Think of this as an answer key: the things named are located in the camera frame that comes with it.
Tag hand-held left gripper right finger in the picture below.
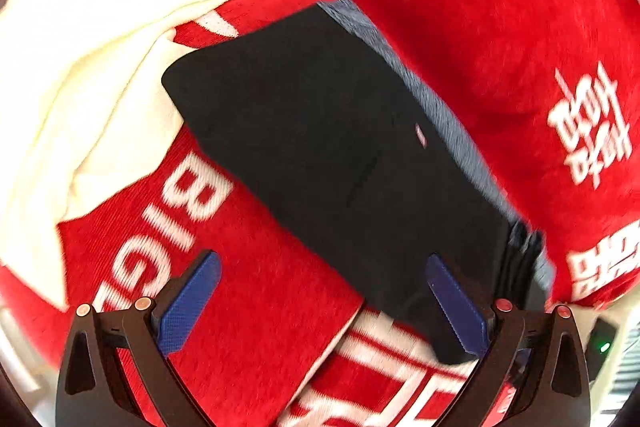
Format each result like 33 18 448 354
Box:
425 253 593 427

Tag cream white cloth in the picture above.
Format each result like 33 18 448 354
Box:
0 0 246 313

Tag red printed blanket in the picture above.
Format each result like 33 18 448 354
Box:
0 0 640 427

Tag black pants with blue trim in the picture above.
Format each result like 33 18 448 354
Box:
161 0 558 365

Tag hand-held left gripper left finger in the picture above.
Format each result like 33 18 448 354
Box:
56 249 223 427

